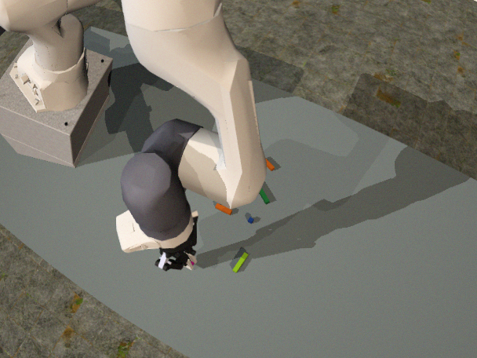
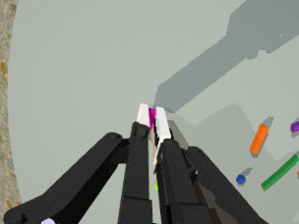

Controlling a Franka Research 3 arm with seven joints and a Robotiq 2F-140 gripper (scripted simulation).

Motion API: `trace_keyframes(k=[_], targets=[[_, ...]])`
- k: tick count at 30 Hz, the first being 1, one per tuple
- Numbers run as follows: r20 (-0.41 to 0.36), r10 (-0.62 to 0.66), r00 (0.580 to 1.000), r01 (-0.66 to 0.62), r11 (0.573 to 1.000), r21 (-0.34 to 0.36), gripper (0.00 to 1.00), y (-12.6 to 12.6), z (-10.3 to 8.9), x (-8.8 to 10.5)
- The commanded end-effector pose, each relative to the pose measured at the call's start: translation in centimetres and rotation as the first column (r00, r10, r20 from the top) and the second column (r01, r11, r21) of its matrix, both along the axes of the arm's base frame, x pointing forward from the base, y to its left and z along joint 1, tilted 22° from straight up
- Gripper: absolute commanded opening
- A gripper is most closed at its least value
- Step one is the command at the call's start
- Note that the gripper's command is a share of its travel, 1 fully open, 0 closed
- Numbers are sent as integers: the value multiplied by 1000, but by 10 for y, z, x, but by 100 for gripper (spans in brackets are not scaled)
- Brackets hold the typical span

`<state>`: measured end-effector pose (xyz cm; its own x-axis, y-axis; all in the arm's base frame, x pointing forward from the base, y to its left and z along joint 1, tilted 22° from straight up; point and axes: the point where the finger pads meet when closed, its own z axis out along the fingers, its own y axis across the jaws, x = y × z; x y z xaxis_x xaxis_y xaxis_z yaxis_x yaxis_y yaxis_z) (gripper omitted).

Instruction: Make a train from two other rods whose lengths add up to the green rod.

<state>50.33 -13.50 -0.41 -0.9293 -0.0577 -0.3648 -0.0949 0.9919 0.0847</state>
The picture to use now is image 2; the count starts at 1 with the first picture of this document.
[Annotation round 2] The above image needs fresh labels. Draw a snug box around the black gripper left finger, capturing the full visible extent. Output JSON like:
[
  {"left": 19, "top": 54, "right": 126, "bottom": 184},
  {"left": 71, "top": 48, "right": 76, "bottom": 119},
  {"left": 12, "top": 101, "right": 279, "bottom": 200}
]
[{"left": 3, "top": 103, "right": 152, "bottom": 224}]

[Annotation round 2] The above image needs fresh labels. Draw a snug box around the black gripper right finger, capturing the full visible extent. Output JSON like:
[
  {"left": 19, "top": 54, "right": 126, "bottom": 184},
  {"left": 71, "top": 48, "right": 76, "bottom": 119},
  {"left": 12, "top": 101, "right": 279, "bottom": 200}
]
[{"left": 151, "top": 107, "right": 269, "bottom": 224}]

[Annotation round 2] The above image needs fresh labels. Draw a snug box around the purple rod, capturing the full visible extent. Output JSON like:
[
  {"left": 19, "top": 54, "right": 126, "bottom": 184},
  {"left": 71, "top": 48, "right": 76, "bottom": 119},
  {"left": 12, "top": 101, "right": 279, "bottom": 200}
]
[{"left": 290, "top": 121, "right": 299, "bottom": 133}]

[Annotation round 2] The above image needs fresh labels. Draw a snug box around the magenta block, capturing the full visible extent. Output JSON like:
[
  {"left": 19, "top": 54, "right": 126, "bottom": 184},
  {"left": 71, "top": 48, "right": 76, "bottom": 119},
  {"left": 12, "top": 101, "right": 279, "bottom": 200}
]
[{"left": 149, "top": 108, "right": 156, "bottom": 130}]

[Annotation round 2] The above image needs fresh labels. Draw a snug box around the small blue cube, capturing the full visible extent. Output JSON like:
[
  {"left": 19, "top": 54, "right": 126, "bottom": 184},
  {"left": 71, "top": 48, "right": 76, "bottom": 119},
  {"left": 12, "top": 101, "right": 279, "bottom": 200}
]
[{"left": 236, "top": 175, "right": 246, "bottom": 184}]

